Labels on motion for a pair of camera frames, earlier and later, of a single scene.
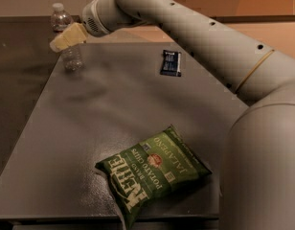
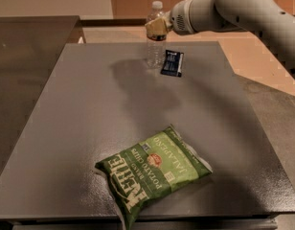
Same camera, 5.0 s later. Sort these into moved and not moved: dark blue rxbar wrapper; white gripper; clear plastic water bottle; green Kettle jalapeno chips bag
Moved: white gripper; clear plastic water bottle
Not moved: dark blue rxbar wrapper; green Kettle jalapeno chips bag
